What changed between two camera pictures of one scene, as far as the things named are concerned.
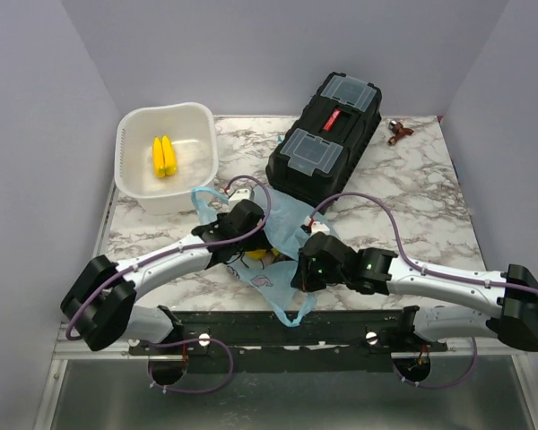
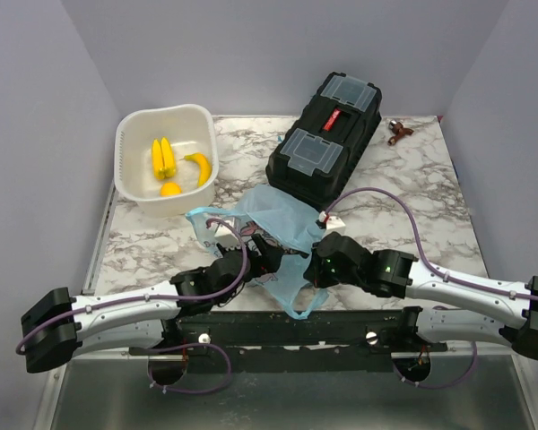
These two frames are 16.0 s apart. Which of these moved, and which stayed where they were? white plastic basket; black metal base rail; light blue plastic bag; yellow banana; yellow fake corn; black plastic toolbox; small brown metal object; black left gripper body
Moved: yellow banana; black left gripper body; light blue plastic bag
Stayed: yellow fake corn; black plastic toolbox; white plastic basket; small brown metal object; black metal base rail
